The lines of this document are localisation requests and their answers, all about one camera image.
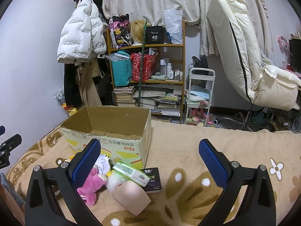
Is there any stack of books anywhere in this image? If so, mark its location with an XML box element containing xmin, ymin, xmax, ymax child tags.
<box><xmin>113</xmin><ymin>85</ymin><xmax>137</xmax><ymax>107</ymax></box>

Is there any green tissue pack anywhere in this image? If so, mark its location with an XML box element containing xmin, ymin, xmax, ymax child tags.
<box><xmin>113</xmin><ymin>162</ymin><xmax>150</xmax><ymax>187</ymax></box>

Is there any black face towel box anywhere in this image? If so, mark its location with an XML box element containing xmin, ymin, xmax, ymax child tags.
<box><xmin>141</xmin><ymin>167</ymin><xmax>162</xmax><ymax>194</ymax></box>

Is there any blonde wig head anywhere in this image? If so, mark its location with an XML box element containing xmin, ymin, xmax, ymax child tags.
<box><xmin>129</xmin><ymin>20</ymin><xmax>147</xmax><ymax>45</ymax></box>

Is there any teal shopping bag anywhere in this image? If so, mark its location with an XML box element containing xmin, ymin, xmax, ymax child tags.
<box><xmin>110</xmin><ymin>51</ymin><xmax>132</xmax><ymax>87</ymax></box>

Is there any wooden bookshelf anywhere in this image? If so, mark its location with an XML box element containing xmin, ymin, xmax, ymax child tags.
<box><xmin>107</xmin><ymin>30</ymin><xmax>185</xmax><ymax>121</ymax></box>

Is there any pink soft cushion block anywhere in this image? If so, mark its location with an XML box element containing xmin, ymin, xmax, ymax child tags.
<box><xmin>112</xmin><ymin>180</ymin><xmax>151</xmax><ymax>216</ymax></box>

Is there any white rolling cart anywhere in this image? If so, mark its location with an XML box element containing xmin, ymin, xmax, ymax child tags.
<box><xmin>185</xmin><ymin>67</ymin><xmax>215</xmax><ymax>126</ymax></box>

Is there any floral curtain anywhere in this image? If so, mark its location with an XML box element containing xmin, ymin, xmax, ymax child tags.
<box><xmin>103</xmin><ymin>0</ymin><xmax>274</xmax><ymax>59</ymax></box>

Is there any fluffy white duck plush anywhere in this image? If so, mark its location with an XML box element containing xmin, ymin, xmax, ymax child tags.
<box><xmin>106</xmin><ymin>170</ymin><xmax>127</xmax><ymax>193</ymax></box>

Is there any white-haired anime plush doll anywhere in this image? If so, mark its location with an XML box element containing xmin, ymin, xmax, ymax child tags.
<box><xmin>93</xmin><ymin>154</ymin><xmax>111</xmax><ymax>175</ymax></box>

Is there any white plastic bag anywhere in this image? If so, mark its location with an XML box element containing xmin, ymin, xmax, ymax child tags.
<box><xmin>162</xmin><ymin>9</ymin><xmax>183</xmax><ymax>44</ymax></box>

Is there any black box with 40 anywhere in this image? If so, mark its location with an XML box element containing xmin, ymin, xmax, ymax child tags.
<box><xmin>145</xmin><ymin>26</ymin><xmax>164</xmax><ymax>44</ymax></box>

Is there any pink plush toy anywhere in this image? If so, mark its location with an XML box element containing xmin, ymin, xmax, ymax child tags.
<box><xmin>77</xmin><ymin>165</ymin><xmax>108</xmax><ymax>206</ymax></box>

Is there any open cardboard box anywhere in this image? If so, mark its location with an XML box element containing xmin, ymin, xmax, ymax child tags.
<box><xmin>61</xmin><ymin>106</ymin><xmax>151</xmax><ymax>169</ymax></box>

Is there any red gift bag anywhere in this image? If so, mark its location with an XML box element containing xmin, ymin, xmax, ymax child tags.
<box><xmin>131</xmin><ymin>53</ymin><xmax>158</xmax><ymax>82</ymax></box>

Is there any cartoon print bag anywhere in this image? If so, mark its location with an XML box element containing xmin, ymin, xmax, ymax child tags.
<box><xmin>109</xmin><ymin>14</ymin><xmax>132</xmax><ymax>49</ymax></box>

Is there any cream reclining chair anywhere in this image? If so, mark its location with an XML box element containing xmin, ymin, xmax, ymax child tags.
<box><xmin>207</xmin><ymin>0</ymin><xmax>300</xmax><ymax>111</ymax></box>

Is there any beige trench coat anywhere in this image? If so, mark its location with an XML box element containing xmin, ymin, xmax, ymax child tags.
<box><xmin>77</xmin><ymin>58</ymin><xmax>105</xmax><ymax>106</ymax></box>

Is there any white puffer jacket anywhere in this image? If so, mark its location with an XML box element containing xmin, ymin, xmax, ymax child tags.
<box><xmin>57</xmin><ymin>0</ymin><xmax>107</xmax><ymax>65</ymax></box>

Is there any beige patterned blanket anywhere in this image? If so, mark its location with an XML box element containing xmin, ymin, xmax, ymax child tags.
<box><xmin>6</xmin><ymin>119</ymin><xmax>301</xmax><ymax>226</ymax></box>

